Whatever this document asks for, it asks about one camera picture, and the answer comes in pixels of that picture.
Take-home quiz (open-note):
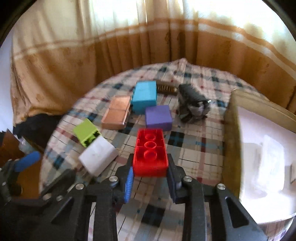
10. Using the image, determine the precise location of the red toy brick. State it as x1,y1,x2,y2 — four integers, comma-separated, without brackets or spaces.
132,128,169,177

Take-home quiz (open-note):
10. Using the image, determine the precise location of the gold metal tray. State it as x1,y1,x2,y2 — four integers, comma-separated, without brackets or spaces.
222,89,295,224

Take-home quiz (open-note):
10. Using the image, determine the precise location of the green toy brick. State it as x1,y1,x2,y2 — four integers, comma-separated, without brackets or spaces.
73,118,100,148

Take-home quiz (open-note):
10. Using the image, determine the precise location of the purple block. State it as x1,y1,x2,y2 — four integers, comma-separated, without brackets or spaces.
145,105,173,131

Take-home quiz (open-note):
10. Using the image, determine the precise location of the plaid tablecloth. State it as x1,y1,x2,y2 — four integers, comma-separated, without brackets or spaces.
39,59,259,240

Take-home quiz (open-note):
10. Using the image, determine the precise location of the brown comb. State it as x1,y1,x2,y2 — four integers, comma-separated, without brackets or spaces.
156,80,179,96

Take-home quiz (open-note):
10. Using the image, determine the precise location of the blue toy brick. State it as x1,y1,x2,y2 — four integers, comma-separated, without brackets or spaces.
131,81,157,115

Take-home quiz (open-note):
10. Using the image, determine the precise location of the copper pink case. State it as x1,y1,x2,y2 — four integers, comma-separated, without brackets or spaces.
101,95,132,130

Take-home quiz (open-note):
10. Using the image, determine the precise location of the white box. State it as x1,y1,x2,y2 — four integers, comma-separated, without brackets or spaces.
78,136,118,177

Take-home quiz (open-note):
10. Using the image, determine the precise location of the beige orange curtain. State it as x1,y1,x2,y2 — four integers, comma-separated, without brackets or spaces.
11,1,295,124

